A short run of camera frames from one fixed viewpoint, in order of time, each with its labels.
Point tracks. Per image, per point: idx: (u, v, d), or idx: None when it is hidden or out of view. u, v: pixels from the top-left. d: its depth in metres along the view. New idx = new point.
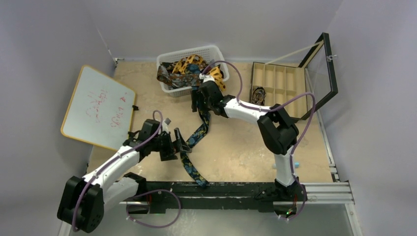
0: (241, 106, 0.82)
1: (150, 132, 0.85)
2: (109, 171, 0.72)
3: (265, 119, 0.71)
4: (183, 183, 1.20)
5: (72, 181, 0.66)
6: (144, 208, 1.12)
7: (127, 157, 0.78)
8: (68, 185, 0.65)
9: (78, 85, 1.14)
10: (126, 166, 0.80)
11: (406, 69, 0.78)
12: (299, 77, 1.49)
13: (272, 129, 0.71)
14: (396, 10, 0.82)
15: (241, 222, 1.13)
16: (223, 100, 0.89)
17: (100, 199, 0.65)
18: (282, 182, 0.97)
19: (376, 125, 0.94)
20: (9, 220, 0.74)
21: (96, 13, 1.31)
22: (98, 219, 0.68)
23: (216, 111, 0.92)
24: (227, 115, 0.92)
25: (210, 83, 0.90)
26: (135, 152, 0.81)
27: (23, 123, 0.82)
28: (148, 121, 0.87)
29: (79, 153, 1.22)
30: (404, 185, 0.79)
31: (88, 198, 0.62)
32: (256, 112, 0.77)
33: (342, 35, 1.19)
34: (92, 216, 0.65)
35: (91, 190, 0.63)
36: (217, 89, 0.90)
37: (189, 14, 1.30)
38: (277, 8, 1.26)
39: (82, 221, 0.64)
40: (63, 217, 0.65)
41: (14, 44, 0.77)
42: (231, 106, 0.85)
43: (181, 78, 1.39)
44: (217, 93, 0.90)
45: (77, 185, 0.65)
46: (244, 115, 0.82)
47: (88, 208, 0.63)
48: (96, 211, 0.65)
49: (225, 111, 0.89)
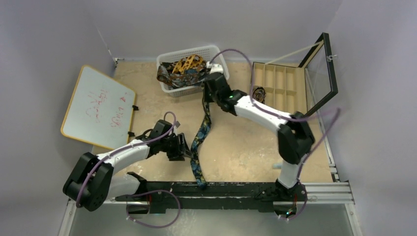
0: (255, 108, 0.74)
1: (161, 131, 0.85)
2: (120, 156, 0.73)
3: (285, 128, 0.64)
4: (183, 183, 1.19)
5: (86, 156, 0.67)
6: (144, 208, 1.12)
7: (138, 148, 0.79)
8: (81, 160, 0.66)
9: (78, 85, 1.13)
10: (134, 158, 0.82)
11: (407, 70, 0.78)
12: (299, 78, 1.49)
13: (291, 139, 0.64)
14: (396, 10, 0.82)
15: (241, 222, 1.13)
16: (233, 96, 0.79)
17: (108, 179, 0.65)
18: (284, 184, 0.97)
19: (376, 125, 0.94)
20: (8, 220, 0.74)
21: (96, 14, 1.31)
22: (101, 200, 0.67)
23: (223, 108, 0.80)
24: (236, 113, 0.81)
25: (220, 76, 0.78)
26: (146, 146, 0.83)
27: (23, 123, 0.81)
28: (161, 121, 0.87)
29: (79, 153, 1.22)
30: (404, 185, 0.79)
31: (98, 175, 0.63)
32: (275, 119, 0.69)
33: (342, 36, 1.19)
34: (98, 194, 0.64)
35: (102, 167, 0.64)
36: (224, 82, 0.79)
37: (189, 14, 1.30)
38: (277, 8, 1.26)
39: (86, 198, 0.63)
40: (69, 191, 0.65)
41: (14, 44, 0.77)
42: (243, 105, 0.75)
43: (181, 78, 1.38)
44: (225, 87, 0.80)
45: (90, 160, 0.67)
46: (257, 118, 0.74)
47: (95, 185, 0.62)
48: (102, 191, 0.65)
49: (234, 108, 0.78)
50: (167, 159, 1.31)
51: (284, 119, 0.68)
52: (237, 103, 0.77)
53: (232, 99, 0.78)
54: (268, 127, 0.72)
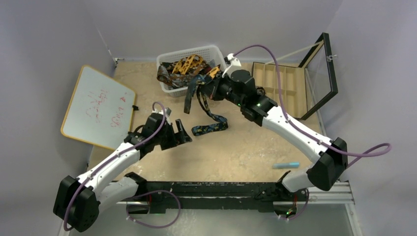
0: (289, 125, 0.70)
1: (153, 128, 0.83)
2: (104, 172, 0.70)
3: (325, 157, 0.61)
4: (183, 182, 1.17)
5: (66, 180, 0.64)
6: (144, 208, 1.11)
7: (126, 155, 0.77)
8: (61, 185, 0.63)
9: (78, 85, 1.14)
10: (125, 164, 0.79)
11: (407, 69, 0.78)
12: (299, 78, 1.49)
13: (332, 168, 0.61)
14: (396, 10, 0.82)
15: (241, 222, 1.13)
16: (260, 103, 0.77)
17: (93, 201, 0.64)
18: (286, 185, 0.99)
19: (376, 125, 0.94)
20: (8, 221, 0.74)
21: (96, 13, 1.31)
22: (92, 218, 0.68)
23: (248, 116, 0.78)
24: (261, 124, 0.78)
25: (251, 80, 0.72)
26: (135, 150, 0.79)
27: (23, 123, 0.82)
28: (152, 116, 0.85)
29: (79, 153, 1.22)
30: (405, 185, 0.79)
31: (81, 201, 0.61)
32: (315, 144, 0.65)
33: (342, 36, 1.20)
34: (85, 217, 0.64)
35: (83, 192, 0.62)
36: (253, 87, 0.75)
37: (189, 14, 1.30)
38: (277, 8, 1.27)
39: (75, 221, 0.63)
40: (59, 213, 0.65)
41: (14, 44, 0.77)
42: (274, 119, 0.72)
43: (181, 78, 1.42)
44: (253, 93, 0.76)
45: (71, 185, 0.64)
46: (289, 134, 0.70)
47: (80, 210, 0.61)
48: (89, 213, 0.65)
49: (260, 119, 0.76)
50: (167, 159, 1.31)
51: (326, 146, 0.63)
52: (266, 114, 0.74)
53: (259, 107, 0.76)
54: (302, 149, 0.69)
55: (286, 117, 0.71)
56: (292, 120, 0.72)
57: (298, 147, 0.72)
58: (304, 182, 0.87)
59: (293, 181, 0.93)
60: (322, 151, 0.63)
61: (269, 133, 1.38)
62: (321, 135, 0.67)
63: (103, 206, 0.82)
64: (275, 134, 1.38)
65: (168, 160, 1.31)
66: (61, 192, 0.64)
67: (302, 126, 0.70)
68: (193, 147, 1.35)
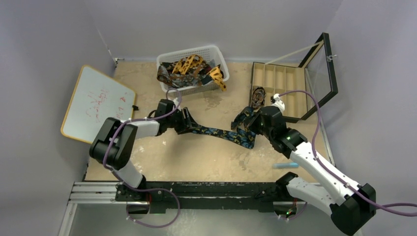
0: (316, 162, 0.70)
1: (164, 111, 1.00)
2: (138, 123, 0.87)
3: (351, 202, 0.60)
4: (183, 182, 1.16)
5: (110, 120, 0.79)
6: (144, 208, 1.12)
7: (150, 122, 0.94)
8: (106, 122, 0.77)
9: (78, 85, 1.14)
10: (145, 132, 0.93)
11: (407, 69, 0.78)
12: (299, 77, 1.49)
13: (357, 215, 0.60)
14: (397, 10, 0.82)
15: (241, 222, 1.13)
16: (291, 137, 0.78)
17: (133, 138, 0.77)
18: (288, 190, 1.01)
19: (376, 125, 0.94)
20: (8, 221, 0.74)
21: (96, 13, 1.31)
22: (125, 160, 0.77)
23: (277, 147, 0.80)
24: (289, 157, 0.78)
25: (278, 114, 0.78)
26: (156, 124, 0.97)
27: (22, 124, 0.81)
28: (162, 101, 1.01)
29: (79, 153, 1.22)
30: (404, 185, 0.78)
31: (126, 132, 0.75)
32: (341, 186, 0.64)
33: (342, 36, 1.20)
34: (124, 152, 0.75)
35: (127, 127, 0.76)
36: (282, 120, 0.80)
37: (189, 14, 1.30)
38: (277, 8, 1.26)
39: (113, 155, 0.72)
40: (96, 150, 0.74)
41: (14, 44, 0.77)
42: (302, 155, 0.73)
43: (181, 78, 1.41)
44: (281, 125, 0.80)
45: (114, 123, 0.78)
46: (315, 173, 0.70)
47: (123, 141, 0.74)
48: (128, 149, 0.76)
49: (289, 153, 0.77)
50: (167, 159, 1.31)
51: (352, 191, 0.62)
52: (295, 148, 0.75)
53: (288, 141, 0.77)
54: (326, 188, 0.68)
55: (315, 155, 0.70)
56: (321, 159, 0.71)
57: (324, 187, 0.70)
58: (318, 202, 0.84)
59: (306, 195, 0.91)
60: (348, 195, 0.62)
61: None
62: (349, 178, 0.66)
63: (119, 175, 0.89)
64: None
65: (168, 159, 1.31)
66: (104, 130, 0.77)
67: (329, 166, 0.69)
68: (192, 147, 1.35)
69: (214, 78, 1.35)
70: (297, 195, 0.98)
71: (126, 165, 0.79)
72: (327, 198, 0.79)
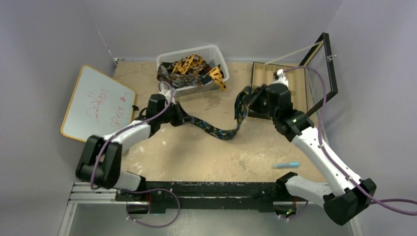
0: (321, 150, 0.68)
1: (156, 109, 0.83)
2: (125, 134, 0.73)
3: (350, 195, 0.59)
4: (183, 183, 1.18)
5: (92, 138, 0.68)
6: (144, 208, 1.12)
7: (139, 128, 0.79)
8: (88, 142, 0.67)
9: (78, 85, 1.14)
10: (138, 137, 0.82)
11: (407, 69, 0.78)
12: (299, 77, 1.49)
13: (352, 208, 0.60)
14: (396, 10, 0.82)
15: (241, 223, 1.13)
16: (297, 120, 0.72)
17: (119, 158, 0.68)
18: (285, 181, 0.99)
19: (376, 125, 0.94)
20: (8, 221, 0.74)
21: (96, 13, 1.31)
22: (115, 179, 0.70)
23: (281, 129, 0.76)
24: (291, 139, 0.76)
25: (286, 92, 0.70)
26: (146, 126, 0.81)
27: (22, 124, 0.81)
28: (153, 97, 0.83)
29: (79, 153, 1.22)
30: (404, 185, 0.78)
31: (110, 153, 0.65)
32: (342, 179, 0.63)
33: (342, 36, 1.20)
34: (112, 173, 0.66)
35: (112, 145, 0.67)
36: (289, 100, 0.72)
37: (189, 14, 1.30)
38: (277, 8, 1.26)
39: (101, 178, 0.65)
40: (82, 173, 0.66)
41: (14, 44, 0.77)
42: (307, 141, 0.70)
43: (181, 78, 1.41)
44: (287, 105, 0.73)
45: (97, 142, 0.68)
46: (318, 161, 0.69)
47: (109, 163, 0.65)
48: (115, 168, 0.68)
49: (293, 136, 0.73)
50: (167, 158, 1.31)
51: (353, 185, 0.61)
52: (300, 133, 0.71)
53: (294, 123, 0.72)
54: (327, 177, 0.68)
55: (320, 143, 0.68)
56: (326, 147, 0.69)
57: (323, 175, 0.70)
58: (313, 196, 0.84)
59: (302, 191, 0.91)
60: (349, 188, 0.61)
61: (270, 133, 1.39)
62: (351, 171, 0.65)
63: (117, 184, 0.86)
64: (275, 134, 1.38)
65: (168, 159, 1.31)
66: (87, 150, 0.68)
67: (334, 157, 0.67)
68: (192, 147, 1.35)
69: (214, 78, 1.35)
70: (297, 192, 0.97)
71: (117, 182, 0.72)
72: (322, 191, 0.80)
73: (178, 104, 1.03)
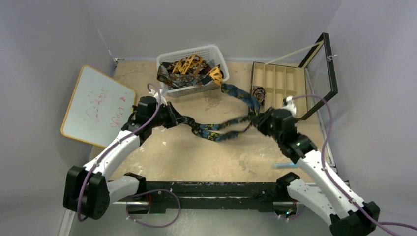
0: (324, 173, 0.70)
1: (146, 114, 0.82)
2: (109, 158, 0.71)
3: (353, 218, 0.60)
4: (183, 182, 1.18)
5: (73, 170, 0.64)
6: (144, 208, 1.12)
7: (127, 142, 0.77)
8: (69, 176, 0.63)
9: (78, 85, 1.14)
10: (128, 150, 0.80)
11: (406, 68, 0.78)
12: (299, 77, 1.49)
13: (359, 231, 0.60)
14: (396, 10, 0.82)
15: (241, 223, 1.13)
16: (300, 143, 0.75)
17: (104, 188, 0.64)
18: (288, 191, 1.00)
19: (376, 125, 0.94)
20: (8, 221, 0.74)
21: (96, 13, 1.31)
22: (104, 205, 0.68)
23: (284, 151, 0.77)
24: (296, 162, 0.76)
25: (289, 117, 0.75)
26: (135, 136, 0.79)
27: (23, 123, 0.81)
28: (141, 101, 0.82)
29: (79, 153, 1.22)
30: (404, 185, 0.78)
31: (92, 188, 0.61)
32: (346, 201, 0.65)
33: (342, 36, 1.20)
34: (99, 204, 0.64)
35: (93, 179, 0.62)
36: (293, 125, 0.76)
37: (189, 13, 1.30)
38: (277, 8, 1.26)
39: (89, 210, 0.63)
40: (69, 205, 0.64)
41: (14, 44, 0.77)
42: (311, 163, 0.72)
43: (181, 78, 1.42)
44: (291, 130, 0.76)
45: (78, 174, 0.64)
46: (321, 183, 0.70)
47: (93, 197, 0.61)
48: (102, 199, 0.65)
49: (298, 159, 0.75)
50: (167, 158, 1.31)
51: (356, 208, 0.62)
52: (304, 156, 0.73)
53: (297, 146, 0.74)
54: (330, 198, 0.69)
55: (323, 165, 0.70)
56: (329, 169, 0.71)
57: (327, 197, 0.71)
58: (318, 210, 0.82)
59: (306, 200, 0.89)
60: (352, 211, 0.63)
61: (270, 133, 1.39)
62: (355, 193, 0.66)
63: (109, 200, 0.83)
64: None
65: (168, 159, 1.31)
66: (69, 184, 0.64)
67: (337, 179, 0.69)
68: (192, 147, 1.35)
69: (214, 79, 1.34)
70: (297, 197, 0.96)
71: (108, 206, 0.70)
72: (328, 208, 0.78)
73: (170, 105, 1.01)
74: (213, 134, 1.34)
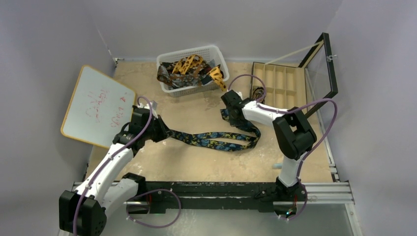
0: (258, 108, 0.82)
1: (140, 123, 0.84)
2: (100, 179, 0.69)
3: (281, 120, 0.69)
4: (183, 182, 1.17)
5: (65, 194, 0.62)
6: (144, 208, 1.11)
7: (118, 157, 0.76)
8: (61, 200, 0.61)
9: (78, 85, 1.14)
10: (121, 165, 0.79)
11: (406, 69, 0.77)
12: (299, 77, 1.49)
13: (289, 130, 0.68)
14: (397, 10, 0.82)
15: (241, 223, 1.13)
16: (242, 102, 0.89)
17: (99, 210, 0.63)
18: (284, 182, 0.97)
19: (376, 125, 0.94)
20: (10, 221, 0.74)
21: (96, 13, 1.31)
22: (101, 225, 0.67)
23: (233, 113, 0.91)
24: (245, 116, 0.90)
25: (230, 91, 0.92)
26: (128, 150, 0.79)
27: (23, 123, 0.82)
28: (136, 111, 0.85)
29: (79, 152, 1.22)
30: (404, 185, 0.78)
31: (86, 211, 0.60)
32: (274, 114, 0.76)
33: (342, 35, 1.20)
34: (94, 226, 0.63)
35: (87, 202, 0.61)
36: (236, 95, 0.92)
37: (188, 13, 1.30)
38: (277, 8, 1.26)
39: (85, 231, 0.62)
40: (65, 227, 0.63)
41: (14, 44, 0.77)
42: (249, 107, 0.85)
43: (181, 78, 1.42)
44: (236, 99, 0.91)
45: (72, 198, 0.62)
46: (260, 116, 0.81)
47: (89, 219, 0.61)
48: (97, 220, 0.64)
49: (243, 112, 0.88)
50: (167, 158, 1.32)
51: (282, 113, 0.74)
52: (244, 105, 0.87)
53: (241, 103, 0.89)
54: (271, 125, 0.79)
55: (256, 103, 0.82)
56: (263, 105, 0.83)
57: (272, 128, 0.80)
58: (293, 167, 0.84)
59: (284, 168, 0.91)
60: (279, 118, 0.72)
61: (269, 133, 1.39)
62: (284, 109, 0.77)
63: (108, 212, 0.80)
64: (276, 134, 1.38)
65: (168, 159, 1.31)
66: (61, 209, 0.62)
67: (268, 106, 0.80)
68: (193, 147, 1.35)
69: (214, 78, 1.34)
70: (286, 180, 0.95)
71: (105, 224, 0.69)
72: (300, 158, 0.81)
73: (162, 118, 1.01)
74: (213, 142, 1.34)
